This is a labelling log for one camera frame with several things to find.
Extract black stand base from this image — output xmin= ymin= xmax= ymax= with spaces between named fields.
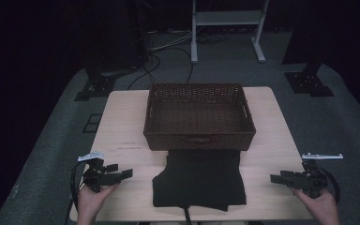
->
xmin=74 ymin=68 xmax=117 ymax=102
xmin=284 ymin=61 xmax=336 ymax=98

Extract brown wicker basket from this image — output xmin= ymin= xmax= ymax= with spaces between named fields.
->
xmin=142 ymin=82 xmax=257 ymax=152

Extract white metal stand frame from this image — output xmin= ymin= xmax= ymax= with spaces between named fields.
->
xmin=190 ymin=0 xmax=270 ymax=65

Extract black strap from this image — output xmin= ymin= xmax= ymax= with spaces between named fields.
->
xmin=183 ymin=206 xmax=193 ymax=225

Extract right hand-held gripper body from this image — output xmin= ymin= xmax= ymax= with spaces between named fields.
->
xmin=289 ymin=152 xmax=345 ymax=200

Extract person's right hand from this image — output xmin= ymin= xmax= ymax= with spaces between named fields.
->
xmin=291 ymin=187 xmax=340 ymax=223

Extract black cloth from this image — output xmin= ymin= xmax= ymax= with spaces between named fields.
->
xmin=151 ymin=149 xmax=248 ymax=212

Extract person's left hand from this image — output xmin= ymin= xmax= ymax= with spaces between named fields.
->
xmin=76 ymin=183 xmax=120 ymax=219

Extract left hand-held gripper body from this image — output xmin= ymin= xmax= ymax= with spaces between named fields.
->
xmin=77 ymin=151 xmax=123 ymax=193

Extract dark equipment cabinet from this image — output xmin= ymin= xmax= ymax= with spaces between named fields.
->
xmin=83 ymin=0 xmax=149 ymax=73

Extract left hand-held gripper black cable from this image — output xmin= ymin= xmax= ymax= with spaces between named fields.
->
xmin=65 ymin=160 xmax=90 ymax=225

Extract grey floor cables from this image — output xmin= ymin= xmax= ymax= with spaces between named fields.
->
xmin=148 ymin=28 xmax=198 ymax=53

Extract black floor cable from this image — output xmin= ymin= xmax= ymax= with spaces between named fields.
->
xmin=155 ymin=46 xmax=195 ymax=84
xmin=126 ymin=52 xmax=162 ymax=92

